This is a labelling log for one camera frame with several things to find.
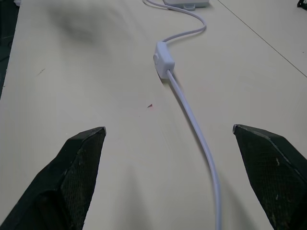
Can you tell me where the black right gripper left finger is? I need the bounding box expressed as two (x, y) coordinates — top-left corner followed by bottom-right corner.
(0, 126), (107, 230)

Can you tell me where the white cable with inline switch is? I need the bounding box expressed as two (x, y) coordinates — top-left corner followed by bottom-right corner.
(142, 0), (220, 230)

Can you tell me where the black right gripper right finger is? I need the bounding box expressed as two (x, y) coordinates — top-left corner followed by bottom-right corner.
(232, 124), (307, 230)

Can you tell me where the white inline cord switch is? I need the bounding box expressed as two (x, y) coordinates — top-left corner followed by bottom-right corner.
(152, 41), (176, 79)

